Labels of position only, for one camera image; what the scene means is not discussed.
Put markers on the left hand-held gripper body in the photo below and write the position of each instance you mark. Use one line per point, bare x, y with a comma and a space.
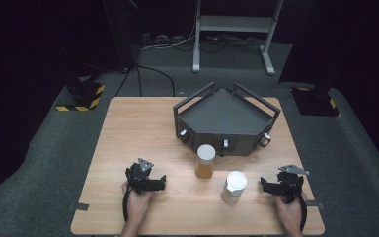
138, 179

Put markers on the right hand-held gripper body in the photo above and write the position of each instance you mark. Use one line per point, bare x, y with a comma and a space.
289, 184

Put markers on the pale jar with white lid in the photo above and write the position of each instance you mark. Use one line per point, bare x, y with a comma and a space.
234, 187

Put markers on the orange jar with white lid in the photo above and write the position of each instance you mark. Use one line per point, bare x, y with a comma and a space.
205, 164

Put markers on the dark grey corner rack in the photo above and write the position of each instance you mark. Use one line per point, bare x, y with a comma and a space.
225, 113

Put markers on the person's left hand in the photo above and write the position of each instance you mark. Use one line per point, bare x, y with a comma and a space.
137, 204

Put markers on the person's right hand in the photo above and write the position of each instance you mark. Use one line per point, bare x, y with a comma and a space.
289, 214

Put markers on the black yellow striped base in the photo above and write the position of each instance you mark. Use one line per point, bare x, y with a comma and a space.
84, 95
316, 102

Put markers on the grey metal stand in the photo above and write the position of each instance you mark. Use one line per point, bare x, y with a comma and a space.
233, 23

